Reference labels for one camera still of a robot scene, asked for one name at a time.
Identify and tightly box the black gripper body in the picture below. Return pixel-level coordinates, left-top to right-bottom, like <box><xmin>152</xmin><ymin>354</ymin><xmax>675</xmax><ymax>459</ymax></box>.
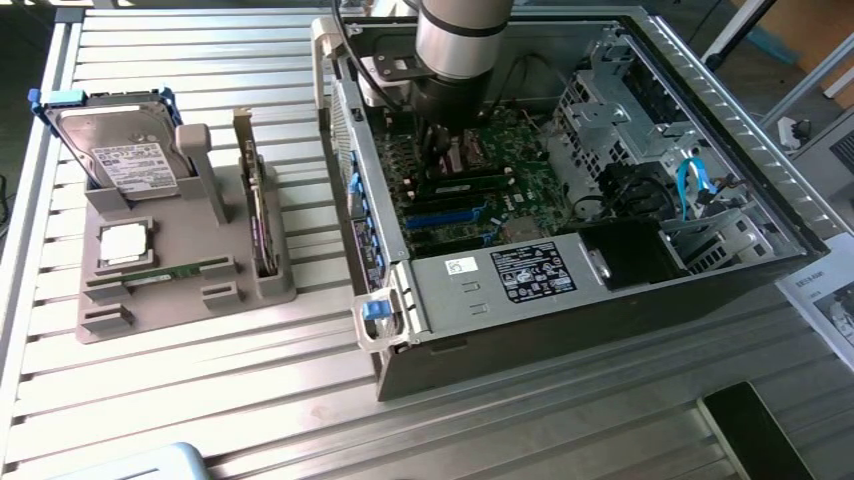
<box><xmin>405</xmin><ymin>73</ymin><xmax>496</xmax><ymax>136</ymax></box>

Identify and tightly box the installed green RAM stick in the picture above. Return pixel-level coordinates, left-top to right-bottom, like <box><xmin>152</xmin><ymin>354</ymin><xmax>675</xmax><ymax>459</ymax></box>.
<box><xmin>421</xmin><ymin>172</ymin><xmax>516</xmax><ymax>199</ymax></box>

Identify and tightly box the blue expansion slot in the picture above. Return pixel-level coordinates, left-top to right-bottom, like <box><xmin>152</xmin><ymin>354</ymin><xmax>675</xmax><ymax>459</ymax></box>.
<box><xmin>401</xmin><ymin>201</ymin><xmax>489</xmax><ymax>230</ymax></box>

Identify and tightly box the green motherboard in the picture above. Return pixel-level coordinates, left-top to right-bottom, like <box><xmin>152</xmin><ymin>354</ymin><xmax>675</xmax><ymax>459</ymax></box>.
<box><xmin>372</xmin><ymin>115</ymin><xmax>583</xmax><ymax>257</ymax></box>

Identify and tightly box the silver metal drive cage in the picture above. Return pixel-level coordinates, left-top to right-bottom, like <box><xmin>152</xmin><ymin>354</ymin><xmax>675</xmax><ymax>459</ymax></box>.
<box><xmin>548</xmin><ymin>37</ymin><xmax>710</xmax><ymax>212</ymax></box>

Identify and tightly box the graphics card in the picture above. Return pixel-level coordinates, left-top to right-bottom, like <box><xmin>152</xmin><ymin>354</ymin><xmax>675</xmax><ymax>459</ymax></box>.
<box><xmin>230</xmin><ymin>106</ymin><xmax>283</xmax><ymax>279</ymax></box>

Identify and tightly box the black power supply label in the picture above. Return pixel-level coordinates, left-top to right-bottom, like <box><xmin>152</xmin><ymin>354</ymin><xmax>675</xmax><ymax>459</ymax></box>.
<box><xmin>489</xmin><ymin>240</ymin><xmax>579</xmax><ymax>304</ymax></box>

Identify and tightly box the silver power supply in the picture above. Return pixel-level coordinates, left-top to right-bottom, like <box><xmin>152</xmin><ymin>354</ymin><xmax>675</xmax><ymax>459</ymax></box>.
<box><xmin>404</xmin><ymin>232</ymin><xmax>603</xmax><ymax>335</ymax></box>

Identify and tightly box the grey parts rack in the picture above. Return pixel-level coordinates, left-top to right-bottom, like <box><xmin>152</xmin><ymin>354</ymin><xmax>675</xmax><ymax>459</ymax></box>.
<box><xmin>74</xmin><ymin>121</ymin><xmax>299</xmax><ymax>347</ymax></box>

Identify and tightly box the open black PC case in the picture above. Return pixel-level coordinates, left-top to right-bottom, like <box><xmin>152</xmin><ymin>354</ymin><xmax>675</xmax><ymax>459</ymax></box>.
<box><xmin>309</xmin><ymin>13</ymin><xmax>832</xmax><ymax>402</ymax></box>

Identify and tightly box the silver hard disk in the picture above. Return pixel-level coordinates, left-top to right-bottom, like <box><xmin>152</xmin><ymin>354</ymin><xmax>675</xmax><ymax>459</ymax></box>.
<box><xmin>54</xmin><ymin>101</ymin><xmax>185</xmax><ymax>202</ymax></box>

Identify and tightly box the silver CPU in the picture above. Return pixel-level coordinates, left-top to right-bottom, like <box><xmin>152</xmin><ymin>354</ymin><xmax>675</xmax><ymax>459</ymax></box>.
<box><xmin>97</xmin><ymin>224</ymin><xmax>150</xmax><ymax>267</ymax></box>

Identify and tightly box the white power strip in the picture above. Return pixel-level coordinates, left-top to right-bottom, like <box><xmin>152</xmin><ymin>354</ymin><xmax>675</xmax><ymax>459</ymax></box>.
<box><xmin>775</xmin><ymin>115</ymin><xmax>803</xmax><ymax>150</ymax></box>

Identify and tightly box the brown cardboard box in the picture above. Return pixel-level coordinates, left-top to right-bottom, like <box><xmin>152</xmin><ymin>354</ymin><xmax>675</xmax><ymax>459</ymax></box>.
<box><xmin>726</xmin><ymin>0</ymin><xmax>854</xmax><ymax>77</ymax></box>

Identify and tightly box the blue disk caddy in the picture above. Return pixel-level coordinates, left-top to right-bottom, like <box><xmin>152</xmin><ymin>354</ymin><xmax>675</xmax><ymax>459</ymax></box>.
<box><xmin>26</xmin><ymin>86</ymin><xmax>185</xmax><ymax>140</ymax></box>

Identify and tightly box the white printed paper sheet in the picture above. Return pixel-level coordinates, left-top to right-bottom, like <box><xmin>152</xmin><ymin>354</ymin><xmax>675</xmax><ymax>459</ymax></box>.
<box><xmin>774</xmin><ymin>234</ymin><xmax>854</xmax><ymax>362</ymax></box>

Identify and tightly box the black tablet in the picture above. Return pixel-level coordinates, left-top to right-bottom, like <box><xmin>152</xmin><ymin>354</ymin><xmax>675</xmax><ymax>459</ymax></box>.
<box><xmin>695</xmin><ymin>381</ymin><xmax>819</xmax><ymax>480</ymax></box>

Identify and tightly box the light blue plastic box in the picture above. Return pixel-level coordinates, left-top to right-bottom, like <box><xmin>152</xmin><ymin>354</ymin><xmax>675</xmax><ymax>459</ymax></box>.
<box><xmin>61</xmin><ymin>441</ymin><xmax>209</xmax><ymax>480</ymax></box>

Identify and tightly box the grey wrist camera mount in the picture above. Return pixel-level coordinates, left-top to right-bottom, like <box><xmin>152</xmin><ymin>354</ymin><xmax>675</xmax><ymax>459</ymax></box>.
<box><xmin>356</xmin><ymin>37</ymin><xmax>419</xmax><ymax>109</ymax></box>

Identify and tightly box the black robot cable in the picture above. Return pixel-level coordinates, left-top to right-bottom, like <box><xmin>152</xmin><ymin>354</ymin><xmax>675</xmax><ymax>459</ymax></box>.
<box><xmin>329</xmin><ymin>0</ymin><xmax>409</xmax><ymax>114</ymax></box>

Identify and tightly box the black wire bundle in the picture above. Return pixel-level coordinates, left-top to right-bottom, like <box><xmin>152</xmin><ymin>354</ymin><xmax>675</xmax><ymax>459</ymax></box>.
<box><xmin>591</xmin><ymin>163</ymin><xmax>676</xmax><ymax>222</ymax></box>

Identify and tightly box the blue SATA wire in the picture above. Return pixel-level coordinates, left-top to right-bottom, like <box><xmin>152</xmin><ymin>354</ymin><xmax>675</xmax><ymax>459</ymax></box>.
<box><xmin>675</xmin><ymin>156</ymin><xmax>719</xmax><ymax>222</ymax></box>

